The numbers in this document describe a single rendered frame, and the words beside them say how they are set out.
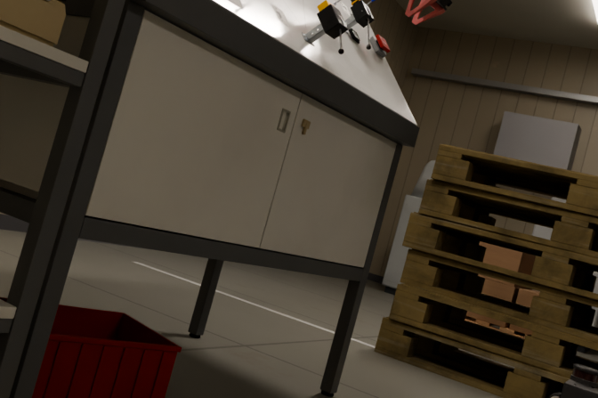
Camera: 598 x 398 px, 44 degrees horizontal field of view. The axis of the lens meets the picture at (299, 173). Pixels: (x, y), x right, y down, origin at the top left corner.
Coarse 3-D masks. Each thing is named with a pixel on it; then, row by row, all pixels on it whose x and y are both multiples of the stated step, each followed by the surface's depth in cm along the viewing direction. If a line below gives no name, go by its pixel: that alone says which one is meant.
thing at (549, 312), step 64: (448, 192) 335; (512, 192) 319; (576, 192) 308; (448, 256) 329; (576, 256) 305; (384, 320) 335; (448, 320) 398; (512, 320) 311; (576, 320) 338; (512, 384) 306
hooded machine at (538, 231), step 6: (552, 198) 680; (558, 198) 676; (534, 228) 677; (540, 228) 675; (546, 228) 672; (552, 228) 670; (534, 234) 676; (540, 234) 674; (546, 234) 671; (594, 288) 646; (594, 318) 642; (594, 324) 642; (582, 348) 646; (588, 348) 680
